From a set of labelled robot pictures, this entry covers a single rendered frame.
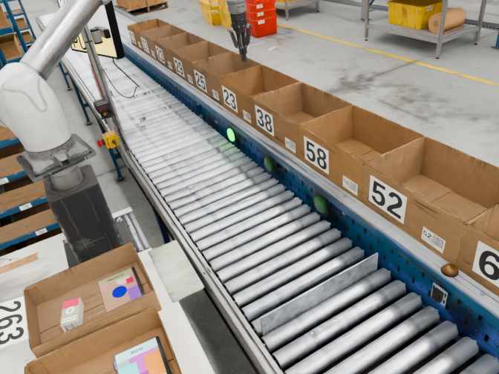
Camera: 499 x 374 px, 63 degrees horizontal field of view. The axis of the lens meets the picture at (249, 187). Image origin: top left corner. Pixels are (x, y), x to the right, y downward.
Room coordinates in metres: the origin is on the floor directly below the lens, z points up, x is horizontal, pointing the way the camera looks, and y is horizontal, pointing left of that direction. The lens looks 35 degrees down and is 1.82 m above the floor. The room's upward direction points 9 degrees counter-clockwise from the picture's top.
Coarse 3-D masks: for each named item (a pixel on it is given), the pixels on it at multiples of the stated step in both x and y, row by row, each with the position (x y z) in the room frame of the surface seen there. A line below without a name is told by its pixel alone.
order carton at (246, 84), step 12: (240, 72) 2.28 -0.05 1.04; (252, 72) 2.31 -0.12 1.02; (264, 72) 2.31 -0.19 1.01; (276, 72) 2.19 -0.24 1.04; (228, 84) 2.10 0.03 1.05; (240, 84) 2.27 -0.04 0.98; (252, 84) 2.30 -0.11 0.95; (264, 84) 2.32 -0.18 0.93; (276, 84) 2.20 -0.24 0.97; (288, 84) 2.09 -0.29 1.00; (240, 96) 1.97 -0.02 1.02; (252, 96) 2.27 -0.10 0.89; (228, 108) 2.14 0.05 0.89; (240, 108) 2.00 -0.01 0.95; (252, 108) 1.87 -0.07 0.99; (252, 120) 1.88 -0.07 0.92
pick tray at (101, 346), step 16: (128, 320) 0.82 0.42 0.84; (144, 320) 0.83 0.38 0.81; (160, 320) 0.79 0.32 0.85; (96, 336) 0.78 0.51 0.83; (112, 336) 0.79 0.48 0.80; (128, 336) 0.81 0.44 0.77; (144, 336) 0.81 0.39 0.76; (160, 336) 0.80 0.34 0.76; (64, 352) 0.74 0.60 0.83; (80, 352) 0.76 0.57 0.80; (96, 352) 0.77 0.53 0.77; (112, 352) 0.77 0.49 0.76; (32, 368) 0.71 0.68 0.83; (48, 368) 0.72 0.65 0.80; (64, 368) 0.73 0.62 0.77; (80, 368) 0.73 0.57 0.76; (96, 368) 0.73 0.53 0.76; (112, 368) 0.72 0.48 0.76; (176, 368) 0.69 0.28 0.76
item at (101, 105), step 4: (96, 100) 2.05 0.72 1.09; (100, 100) 2.03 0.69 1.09; (104, 100) 2.03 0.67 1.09; (96, 104) 1.99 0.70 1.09; (100, 104) 1.98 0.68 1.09; (104, 104) 1.98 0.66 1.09; (96, 108) 1.98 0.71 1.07; (100, 108) 1.97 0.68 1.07; (104, 108) 1.97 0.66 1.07; (108, 108) 1.98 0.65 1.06; (100, 112) 1.96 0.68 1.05; (104, 112) 1.97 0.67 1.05; (104, 116) 2.02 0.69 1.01; (108, 116) 2.03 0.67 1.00
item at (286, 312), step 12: (360, 264) 0.93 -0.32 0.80; (372, 264) 0.95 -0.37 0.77; (336, 276) 0.89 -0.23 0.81; (348, 276) 0.91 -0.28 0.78; (360, 276) 0.93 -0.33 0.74; (324, 288) 0.87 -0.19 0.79; (336, 288) 0.89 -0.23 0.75; (300, 300) 0.83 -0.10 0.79; (312, 300) 0.85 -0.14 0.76; (324, 300) 0.87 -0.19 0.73; (276, 312) 0.80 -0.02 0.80; (288, 312) 0.81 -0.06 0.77; (300, 312) 0.83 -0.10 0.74; (264, 324) 0.78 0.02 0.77; (276, 324) 0.79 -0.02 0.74
